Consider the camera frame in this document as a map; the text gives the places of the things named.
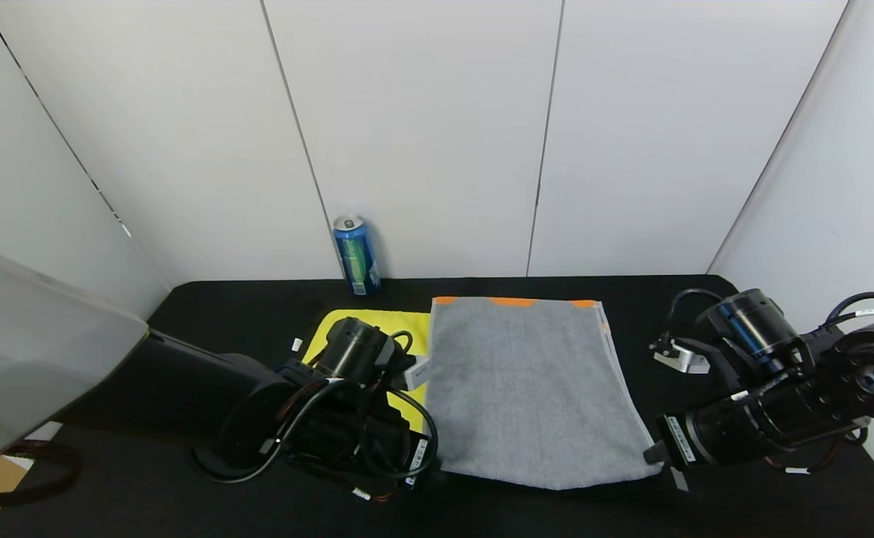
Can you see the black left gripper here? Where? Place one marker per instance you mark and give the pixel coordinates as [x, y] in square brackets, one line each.
[419, 455]

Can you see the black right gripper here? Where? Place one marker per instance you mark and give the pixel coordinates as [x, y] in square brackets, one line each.
[677, 441]

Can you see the grey towel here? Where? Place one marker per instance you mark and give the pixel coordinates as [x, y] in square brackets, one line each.
[534, 388]

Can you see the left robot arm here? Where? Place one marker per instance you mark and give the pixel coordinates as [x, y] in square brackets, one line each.
[33, 351]

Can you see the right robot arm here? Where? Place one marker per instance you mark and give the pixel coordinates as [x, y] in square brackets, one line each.
[870, 373]

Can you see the yellow towel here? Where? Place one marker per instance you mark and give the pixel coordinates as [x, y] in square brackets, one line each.
[407, 321]

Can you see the grey tape strip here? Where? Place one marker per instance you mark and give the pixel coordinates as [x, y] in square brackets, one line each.
[680, 482]

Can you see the blue soda can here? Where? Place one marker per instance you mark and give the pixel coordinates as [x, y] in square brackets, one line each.
[356, 258]

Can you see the black table cloth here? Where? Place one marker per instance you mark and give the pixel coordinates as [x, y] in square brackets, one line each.
[183, 515]

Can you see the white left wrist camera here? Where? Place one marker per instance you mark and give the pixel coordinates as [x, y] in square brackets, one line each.
[417, 372]

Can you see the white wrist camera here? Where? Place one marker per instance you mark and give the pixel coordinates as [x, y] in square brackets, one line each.
[417, 372]
[683, 360]

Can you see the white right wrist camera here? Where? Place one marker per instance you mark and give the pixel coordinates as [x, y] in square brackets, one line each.
[683, 360]

